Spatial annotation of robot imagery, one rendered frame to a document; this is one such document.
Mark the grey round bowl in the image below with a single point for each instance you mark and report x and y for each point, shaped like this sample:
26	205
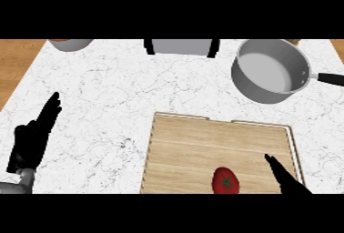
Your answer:
70	44

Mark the red tomato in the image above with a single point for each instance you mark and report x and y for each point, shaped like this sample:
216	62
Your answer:
225	181

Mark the wooden tray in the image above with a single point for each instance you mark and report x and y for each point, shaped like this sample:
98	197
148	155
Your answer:
215	151

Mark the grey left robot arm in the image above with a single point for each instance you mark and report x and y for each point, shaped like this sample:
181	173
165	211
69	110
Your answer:
18	183

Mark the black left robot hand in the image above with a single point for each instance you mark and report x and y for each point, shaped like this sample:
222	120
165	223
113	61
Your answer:
33	136

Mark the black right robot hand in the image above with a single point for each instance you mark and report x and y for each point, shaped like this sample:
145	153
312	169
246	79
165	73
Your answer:
287	179

